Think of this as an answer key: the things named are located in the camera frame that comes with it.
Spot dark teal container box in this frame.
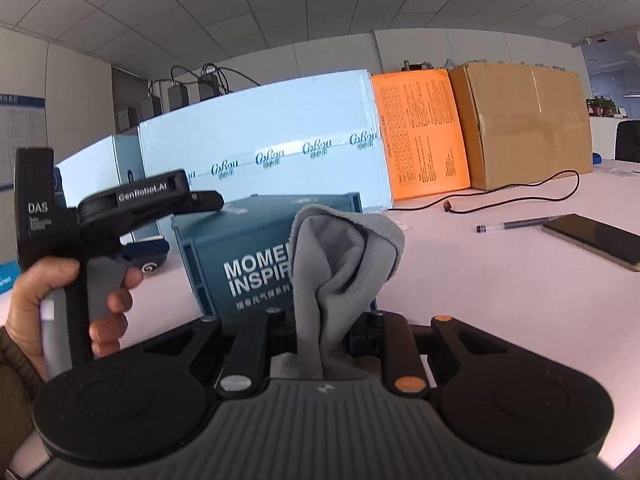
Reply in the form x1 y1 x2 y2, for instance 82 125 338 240
171 192 362 327

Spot grey cleaning cloth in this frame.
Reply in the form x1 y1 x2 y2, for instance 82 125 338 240
270 205 405 380

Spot person left hand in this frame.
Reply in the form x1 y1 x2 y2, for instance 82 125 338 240
3 256 146 384

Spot blue pen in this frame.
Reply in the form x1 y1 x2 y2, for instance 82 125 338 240
475 216 559 234

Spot orange printed box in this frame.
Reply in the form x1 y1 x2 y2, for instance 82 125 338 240
371 70 471 202

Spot large light blue carton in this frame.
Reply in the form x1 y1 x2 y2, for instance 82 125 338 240
139 70 393 211

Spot black smartphone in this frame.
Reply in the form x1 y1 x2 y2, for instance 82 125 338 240
541 214 640 272

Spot brown cardboard box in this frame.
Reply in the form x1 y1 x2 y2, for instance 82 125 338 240
448 62 592 191

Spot black usb cable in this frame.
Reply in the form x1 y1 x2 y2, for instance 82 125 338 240
389 169 583 215

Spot black power adapters with cables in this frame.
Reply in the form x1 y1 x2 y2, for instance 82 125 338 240
115 62 260 133

